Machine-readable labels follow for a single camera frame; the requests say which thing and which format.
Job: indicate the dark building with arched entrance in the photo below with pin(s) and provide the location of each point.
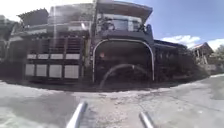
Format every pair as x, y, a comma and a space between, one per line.
123, 35

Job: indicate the grey concrete road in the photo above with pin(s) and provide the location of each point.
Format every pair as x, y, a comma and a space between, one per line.
116, 106

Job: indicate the building with white panelled fence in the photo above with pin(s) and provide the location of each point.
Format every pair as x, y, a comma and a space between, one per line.
53, 50

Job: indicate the low dark building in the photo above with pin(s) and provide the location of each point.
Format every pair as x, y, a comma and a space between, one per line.
173, 58

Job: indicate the robot's own part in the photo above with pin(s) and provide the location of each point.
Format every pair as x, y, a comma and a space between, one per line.
146, 120
77, 115

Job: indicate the house with pitched roof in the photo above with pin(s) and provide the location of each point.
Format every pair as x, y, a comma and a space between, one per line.
201, 50

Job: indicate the tree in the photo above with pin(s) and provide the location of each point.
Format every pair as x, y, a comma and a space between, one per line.
220, 53

